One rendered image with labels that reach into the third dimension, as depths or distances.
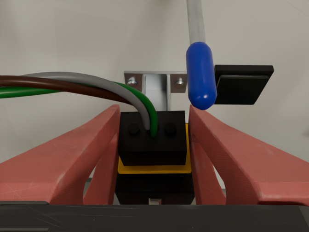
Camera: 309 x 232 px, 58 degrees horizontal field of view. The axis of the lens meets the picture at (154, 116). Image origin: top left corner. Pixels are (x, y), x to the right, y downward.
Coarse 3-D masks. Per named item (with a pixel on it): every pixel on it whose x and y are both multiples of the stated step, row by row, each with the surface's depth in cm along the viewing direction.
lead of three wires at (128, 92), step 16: (0, 80) 7; (16, 80) 7; (32, 80) 8; (48, 80) 8; (64, 80) 8; (80, 80) 8; (96, 80) 8; (0, 96) 7; (16, 96) 8; (96, 96) 9; (112, 96) 9; (128, 96) 9; (144, 96) 10; (144, 112) 10
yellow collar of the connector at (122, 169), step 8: (120, 160) 14; (120, 168) 14; (128, 168) 14; (136, 168) 14; (144, 168) 14; (152, 168) 14; (160, 168) 13; (168, 168) 13; (176, 168) 13; (184, 168) 13
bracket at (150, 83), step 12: (132, 72) 20; (144, 72) 20; (156, 72) 20; (168, 72) 20; (180, 72) 20; (132, 84) 20; (144, 84) 19; (156, 84) 21; (168, 84) 19; (180, 84) 20; (156, 96) 21; (168, 96) 19; (156, 108) 20; (168, 108) 18
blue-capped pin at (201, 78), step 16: (192, 0) 9; (192, 16) 9; (192, 32) 9; (192, 48) 8; (208, 48) 8; (192, 64) 8; (208, 64) 8; (192, 80) 8; (208, 80) 8; (192, 96) 8; (208, 96) 7
